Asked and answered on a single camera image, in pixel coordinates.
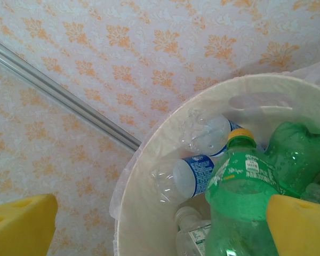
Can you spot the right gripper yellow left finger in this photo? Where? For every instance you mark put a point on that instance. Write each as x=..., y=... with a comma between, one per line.
x=18, y=229

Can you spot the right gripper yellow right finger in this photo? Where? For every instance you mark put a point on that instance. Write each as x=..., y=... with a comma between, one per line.
x=301, y=229

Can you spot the green soda bottle yellow cap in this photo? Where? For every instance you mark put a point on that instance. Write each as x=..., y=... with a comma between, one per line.
x=296, y=160
x=237, y=202

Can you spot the clear bottle white green label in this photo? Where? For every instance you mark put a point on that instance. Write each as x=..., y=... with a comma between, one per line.
x=189, y=221

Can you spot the clear bottle with blue label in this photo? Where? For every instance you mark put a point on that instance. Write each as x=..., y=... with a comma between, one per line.
x=181, y=178
x=213, y=133

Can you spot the white lined trash bin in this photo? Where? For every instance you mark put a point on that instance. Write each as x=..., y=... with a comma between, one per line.
x=117, y=208

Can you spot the cream plastic bin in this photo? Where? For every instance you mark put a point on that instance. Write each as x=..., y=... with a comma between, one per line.
x=149, y=160

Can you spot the aluminium frame post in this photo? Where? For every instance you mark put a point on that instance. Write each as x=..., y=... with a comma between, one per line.
x=56, y=92

